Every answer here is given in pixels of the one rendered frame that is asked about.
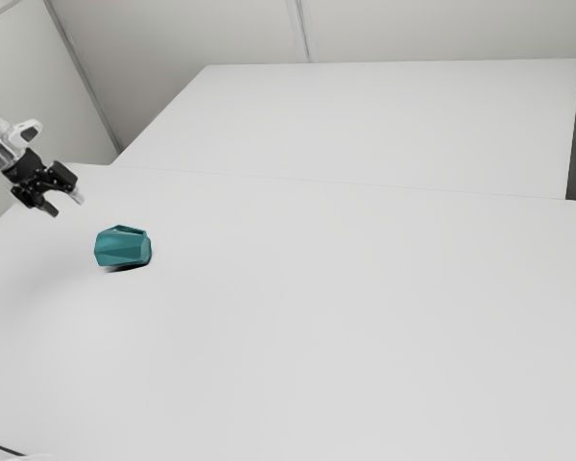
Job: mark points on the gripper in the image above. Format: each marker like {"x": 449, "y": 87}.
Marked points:
{"x": 23, "y": 168}

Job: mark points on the teal faceted mug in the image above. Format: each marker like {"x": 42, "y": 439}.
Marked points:
{"x": 123, "y": 247}

